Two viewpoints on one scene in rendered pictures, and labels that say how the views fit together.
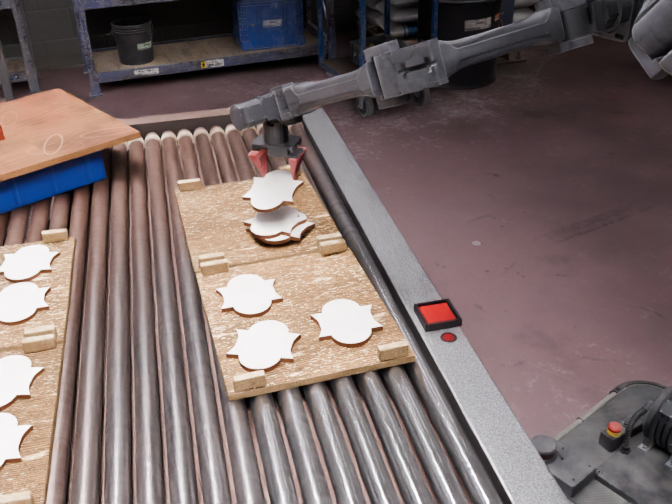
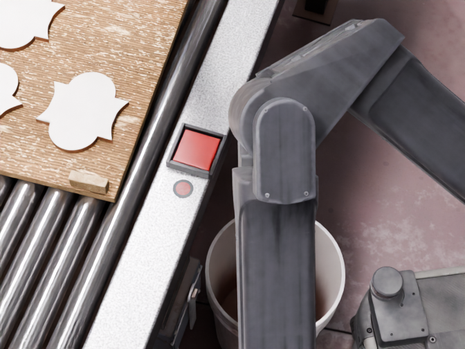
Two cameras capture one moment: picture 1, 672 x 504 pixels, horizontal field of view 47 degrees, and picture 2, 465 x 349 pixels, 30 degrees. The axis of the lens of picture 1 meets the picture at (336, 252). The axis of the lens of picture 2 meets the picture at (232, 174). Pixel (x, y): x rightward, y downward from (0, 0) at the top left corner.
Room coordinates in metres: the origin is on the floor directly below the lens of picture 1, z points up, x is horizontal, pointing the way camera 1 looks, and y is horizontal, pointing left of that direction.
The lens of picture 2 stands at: (0.69, -0.57, 2.10)
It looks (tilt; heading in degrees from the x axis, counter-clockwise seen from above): 62 degrees down; 28
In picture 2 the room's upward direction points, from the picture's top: 3 degrees clockwise
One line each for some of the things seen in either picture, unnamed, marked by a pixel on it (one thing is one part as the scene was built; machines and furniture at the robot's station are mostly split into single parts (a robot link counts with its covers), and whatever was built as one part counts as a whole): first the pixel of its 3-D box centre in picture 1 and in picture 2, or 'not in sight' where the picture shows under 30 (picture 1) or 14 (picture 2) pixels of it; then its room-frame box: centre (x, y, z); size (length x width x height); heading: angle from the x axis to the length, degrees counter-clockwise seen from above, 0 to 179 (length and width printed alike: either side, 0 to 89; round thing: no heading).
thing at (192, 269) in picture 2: not in sight; (161, 302); (1.06, -0.25, 0.77); 0.14 x 0.11 x 0.18; 13
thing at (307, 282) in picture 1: (296, 314); (52, 67); (1.26, 0.08, 0.93); 0.41 x 0.35 x 0.02; 16
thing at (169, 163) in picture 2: (437, 314); (196, 151); (1.26, -0.20, 0.92); 0.08 x 0.08 x 0.02; 13
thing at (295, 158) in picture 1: (288, 161); not in sight; (1.64, 0.11, 1.09); 0.07 x 0.07 x 0.09; 72
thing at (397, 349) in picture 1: (393, 350); (88, 182); (1.11, -0.10, 0.95); 0.06 x 0.02 x 0.03; 106
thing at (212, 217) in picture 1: (255, 218); not in sight; (1.67, 0.20, 0.93); 0.41 x 0.35 x 0.02; 16
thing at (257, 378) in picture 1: (249, 380); not in sight; (1.04, 0.16, 0.95); 0.06 x 0.02 x 0.03; 106
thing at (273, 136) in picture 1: (275, 132); not in sight; (1.65, 0.13, 1.16); 0.10 x 0.07 x 0.07; 72
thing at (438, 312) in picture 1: (437, 315); (196, 151); (1.26, -0.20, 0.92); 0.06 x 0.06 x 0.01; 13
